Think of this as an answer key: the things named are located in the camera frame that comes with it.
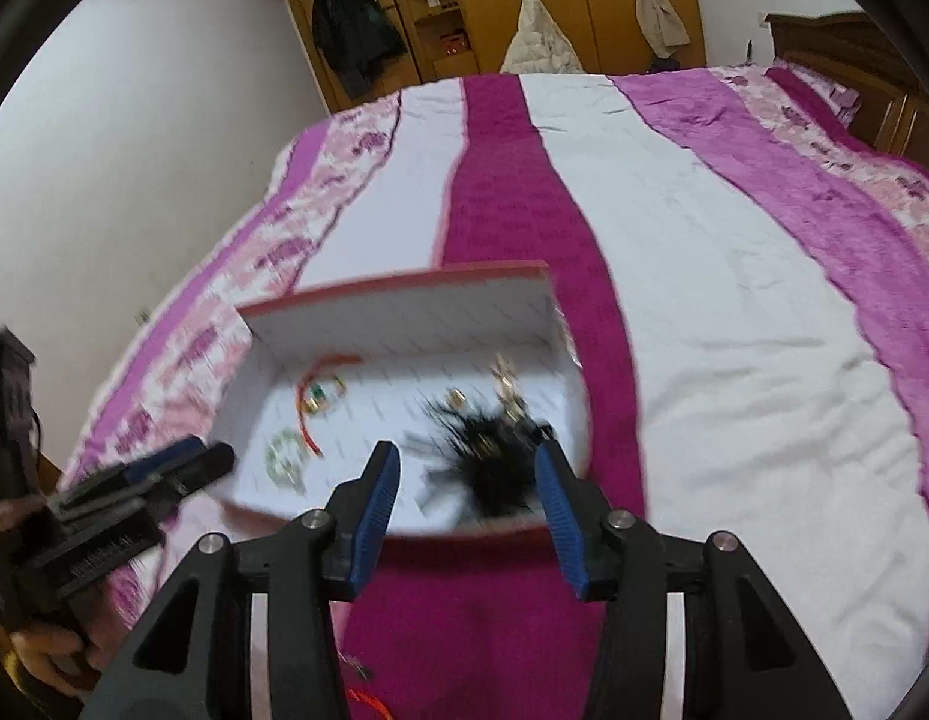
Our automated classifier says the white bead bracelet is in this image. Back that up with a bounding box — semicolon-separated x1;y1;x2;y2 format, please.
265;427;309;494

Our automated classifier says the black coat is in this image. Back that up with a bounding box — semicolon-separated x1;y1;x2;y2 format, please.
312;0;409;98

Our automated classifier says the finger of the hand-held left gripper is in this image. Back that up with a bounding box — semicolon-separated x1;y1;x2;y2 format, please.
59;441;209;503
145;442;236;518

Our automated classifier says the gold flower hair clip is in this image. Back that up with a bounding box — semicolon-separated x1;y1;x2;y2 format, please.
488;356;534;422

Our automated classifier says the red cardboard box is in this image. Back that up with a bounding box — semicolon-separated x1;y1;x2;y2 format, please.
209;261;593;541

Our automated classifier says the red string bracelet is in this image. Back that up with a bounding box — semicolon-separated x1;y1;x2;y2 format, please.
295;352;364;460

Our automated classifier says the multicoloured braided bracelet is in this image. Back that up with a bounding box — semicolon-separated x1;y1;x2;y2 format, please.
344;686;395;720

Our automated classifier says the person's left hand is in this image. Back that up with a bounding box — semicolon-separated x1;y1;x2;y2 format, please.
7;600;115;697

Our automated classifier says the white down jacket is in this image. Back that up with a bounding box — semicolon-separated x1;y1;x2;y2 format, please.
500;0;585;76

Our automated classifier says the black feather hair accessory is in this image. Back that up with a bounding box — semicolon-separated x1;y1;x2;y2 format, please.
404;394;559;533

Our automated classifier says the beige jacket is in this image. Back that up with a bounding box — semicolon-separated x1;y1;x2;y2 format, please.
633;0;692;59

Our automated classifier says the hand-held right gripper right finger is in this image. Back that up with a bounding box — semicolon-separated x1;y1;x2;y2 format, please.
535;441;859;720

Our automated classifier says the purple pillow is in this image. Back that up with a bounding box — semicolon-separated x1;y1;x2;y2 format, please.
764;64;862;128

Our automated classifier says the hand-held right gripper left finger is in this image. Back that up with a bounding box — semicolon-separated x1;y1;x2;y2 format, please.
78;441;401;720

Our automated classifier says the wooden headboard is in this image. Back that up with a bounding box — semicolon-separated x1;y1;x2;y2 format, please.
764;11;929;173

